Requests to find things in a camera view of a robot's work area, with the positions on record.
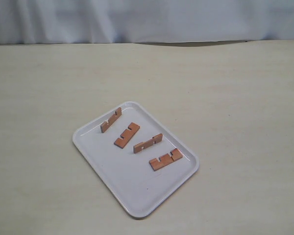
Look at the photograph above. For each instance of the white backdrop curtain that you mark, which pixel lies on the white backdrop curtain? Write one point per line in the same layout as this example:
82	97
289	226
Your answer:
140	21

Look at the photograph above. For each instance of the white plastic tray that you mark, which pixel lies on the white plastic tray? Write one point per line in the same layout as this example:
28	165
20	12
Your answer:
137	187

